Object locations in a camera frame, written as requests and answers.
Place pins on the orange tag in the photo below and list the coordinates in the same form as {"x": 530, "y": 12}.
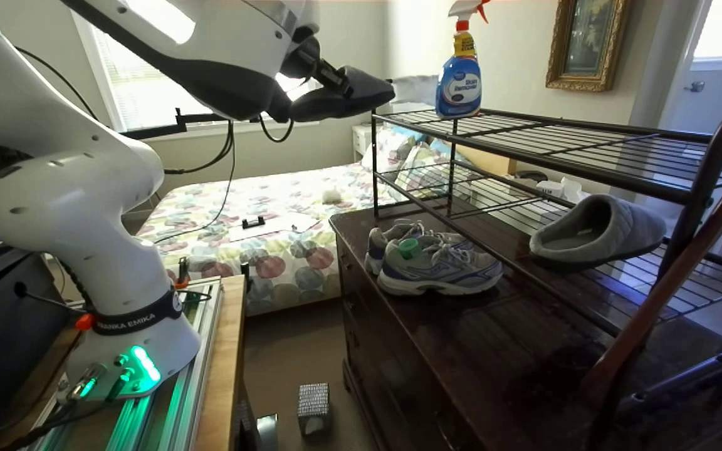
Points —
{"x": 83, "y": 323}

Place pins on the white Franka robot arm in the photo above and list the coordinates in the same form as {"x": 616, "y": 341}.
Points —
{"x": 68, "y": 209}

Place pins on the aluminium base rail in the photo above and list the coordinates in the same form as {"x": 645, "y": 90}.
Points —
{"x": 170, "y": 410}

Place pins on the bed with floral quilt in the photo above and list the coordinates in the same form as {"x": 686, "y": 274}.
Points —
{"x": 276, "y": 252}

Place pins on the blue spray bottle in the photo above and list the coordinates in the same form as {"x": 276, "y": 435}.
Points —
{"x": 459, "y": 83}

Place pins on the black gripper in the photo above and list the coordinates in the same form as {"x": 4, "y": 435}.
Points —
{"x": 306, "y": 49}

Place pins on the grey blue sneaker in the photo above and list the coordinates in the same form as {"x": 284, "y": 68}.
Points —
{"x": 387, "y": 239}
{"x": 446, "y": 266}

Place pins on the small grey box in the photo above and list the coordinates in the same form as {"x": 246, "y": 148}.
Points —
{"x": 314, "y": 410}

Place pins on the grey bed slipper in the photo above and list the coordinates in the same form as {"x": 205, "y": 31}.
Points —
{"x": 595, "y": 235}
{"x": 352, "y": 97}

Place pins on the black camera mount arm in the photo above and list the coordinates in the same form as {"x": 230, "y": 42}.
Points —
{"x": 162, "y": 126}

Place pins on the white folded cloth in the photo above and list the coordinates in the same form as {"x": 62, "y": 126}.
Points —
{"x": 419, "y": 91}

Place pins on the black metal shoe rack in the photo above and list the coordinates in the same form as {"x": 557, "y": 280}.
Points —
{"x": 595, "y": 147}

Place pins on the gold framed picture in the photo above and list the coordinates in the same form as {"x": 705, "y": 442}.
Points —
{"x": 587, "y": 42}

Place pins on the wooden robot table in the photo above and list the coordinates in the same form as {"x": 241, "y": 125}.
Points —
{"x": 222, "y": 368}

